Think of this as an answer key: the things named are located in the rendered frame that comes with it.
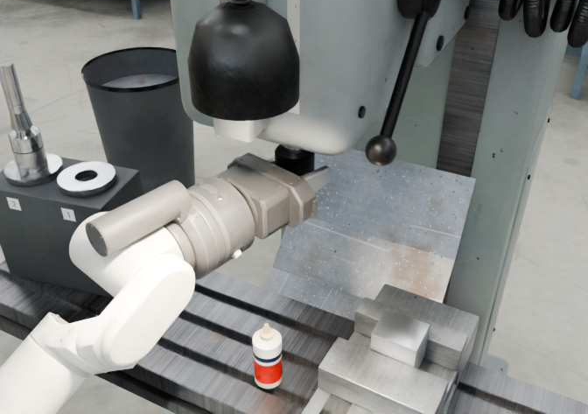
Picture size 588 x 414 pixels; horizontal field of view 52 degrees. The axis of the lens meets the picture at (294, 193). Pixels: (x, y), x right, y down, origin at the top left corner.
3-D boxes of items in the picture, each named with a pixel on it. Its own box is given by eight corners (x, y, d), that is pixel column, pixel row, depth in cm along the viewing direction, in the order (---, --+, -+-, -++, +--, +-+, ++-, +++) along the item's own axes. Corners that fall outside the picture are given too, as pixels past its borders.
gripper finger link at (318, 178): (325, 183, 74) (290, 204, 70) (325, 160, 72) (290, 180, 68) (335, 188, 73) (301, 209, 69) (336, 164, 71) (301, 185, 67)
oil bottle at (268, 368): (274, 394, 85) (272, 339, 79) (248, 382, 86) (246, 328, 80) (287, 373, 88) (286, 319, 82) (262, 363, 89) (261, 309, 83)
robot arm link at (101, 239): (230, 281, 63) (140, 342, 56) (165, 238, 69) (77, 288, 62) (225, 191, 56) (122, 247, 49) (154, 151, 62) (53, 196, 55)
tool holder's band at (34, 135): (12, 131, 97) (10, 126, 96) (43, 129, 97) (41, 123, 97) (6, 145, 93) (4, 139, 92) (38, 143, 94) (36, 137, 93)
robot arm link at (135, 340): (209, 283, 58) (114, 401, 54) (152, 242, 63) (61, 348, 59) (178, 251, 53) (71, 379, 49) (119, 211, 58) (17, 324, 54)
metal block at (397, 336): (411, 383, 77) (416, 351, 74) (367, 365, 79) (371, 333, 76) (424, 355, 81) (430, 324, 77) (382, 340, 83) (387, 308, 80)
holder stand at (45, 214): (120, 301, 100) (98, 202, 89) (9, 275, 106) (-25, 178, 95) (154, 256, 110) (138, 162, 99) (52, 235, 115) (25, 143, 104)
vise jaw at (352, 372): (429, 438, 71) (433, 417, 69) (316, 388, 77) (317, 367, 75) (444, 402, 75) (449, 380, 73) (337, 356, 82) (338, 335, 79)
